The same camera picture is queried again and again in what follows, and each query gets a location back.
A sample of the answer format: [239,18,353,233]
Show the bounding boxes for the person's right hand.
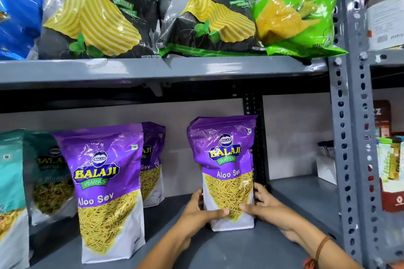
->
[239,182,305,243]

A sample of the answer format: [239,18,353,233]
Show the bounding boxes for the brown carton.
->
[373,100,392,139]

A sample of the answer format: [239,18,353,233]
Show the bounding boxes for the green lid jar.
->
[376,136,404,184]

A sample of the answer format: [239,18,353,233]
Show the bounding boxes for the red thread wrist bracelet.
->
[303,236,332,269]

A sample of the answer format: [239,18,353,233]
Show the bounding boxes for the teal pouch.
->
[24,130,78,226]
[0,129,31,269]

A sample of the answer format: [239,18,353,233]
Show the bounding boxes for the black Rumbles bag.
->
[157,0,266,58]
[37,0,163,60]

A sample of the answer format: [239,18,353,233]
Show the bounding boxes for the orange lid plastic jar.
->
[365,0,404,51]

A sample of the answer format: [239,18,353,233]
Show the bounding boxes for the red white carton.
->
[380,179,404,213]

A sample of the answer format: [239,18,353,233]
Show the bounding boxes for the grey metal shelf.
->
[0,0,383,269]

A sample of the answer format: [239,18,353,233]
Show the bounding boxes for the white cardboard box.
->
[316,140,338,186]

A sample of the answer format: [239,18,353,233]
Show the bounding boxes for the blue Crunchem bag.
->
[0,0,45,61]

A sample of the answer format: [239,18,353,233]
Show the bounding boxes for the grey slotted metal rack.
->
[353,0,404,269]

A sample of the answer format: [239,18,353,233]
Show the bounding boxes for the person's left hand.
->
[175,189,230,247]

